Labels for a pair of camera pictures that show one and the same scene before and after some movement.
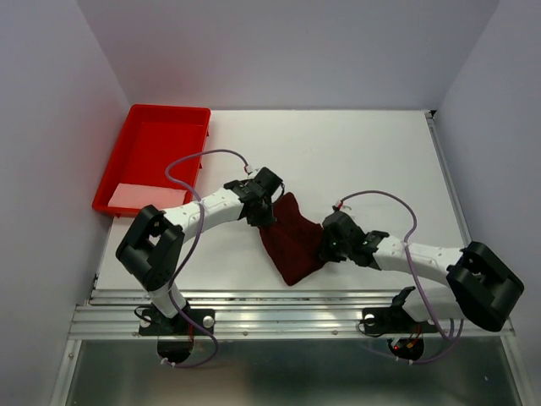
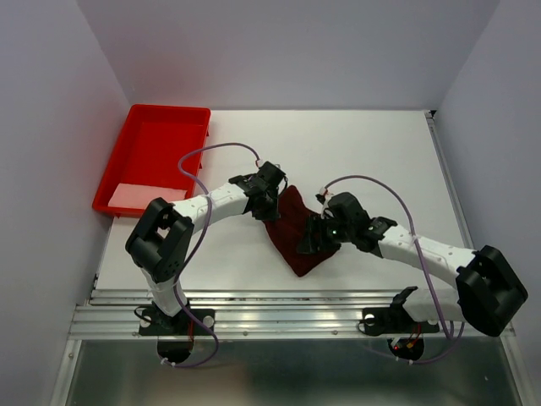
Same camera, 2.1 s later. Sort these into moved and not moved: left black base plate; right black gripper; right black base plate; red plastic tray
Moved: right black gripper
Not moved: left black base plate; right black base plate; red plastic tray
